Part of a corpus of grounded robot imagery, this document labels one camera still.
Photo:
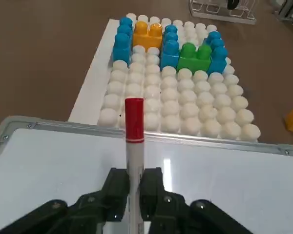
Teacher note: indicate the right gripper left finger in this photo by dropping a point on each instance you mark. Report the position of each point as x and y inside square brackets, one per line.
[112, 195]

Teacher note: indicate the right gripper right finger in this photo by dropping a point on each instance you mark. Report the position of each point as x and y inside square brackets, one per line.
[153, 195]

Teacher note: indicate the red-capped marker pen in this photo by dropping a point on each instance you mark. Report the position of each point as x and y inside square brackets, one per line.
[134, 122]

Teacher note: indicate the green two-stud block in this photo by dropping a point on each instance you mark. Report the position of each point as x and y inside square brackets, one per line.
[194, 61]

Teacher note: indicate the blue three-stud block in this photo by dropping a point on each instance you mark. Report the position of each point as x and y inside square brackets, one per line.
[217, 58]
[170, 53]
[122, 48]

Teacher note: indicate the white studded baseplate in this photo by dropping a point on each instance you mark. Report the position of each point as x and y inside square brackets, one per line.
[173, 102]

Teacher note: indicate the whiteboard with silver frame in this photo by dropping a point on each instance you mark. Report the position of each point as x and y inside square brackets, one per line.
[222, 182]

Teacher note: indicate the upright aluminium post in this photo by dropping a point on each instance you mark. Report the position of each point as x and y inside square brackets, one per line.
[284, 9]

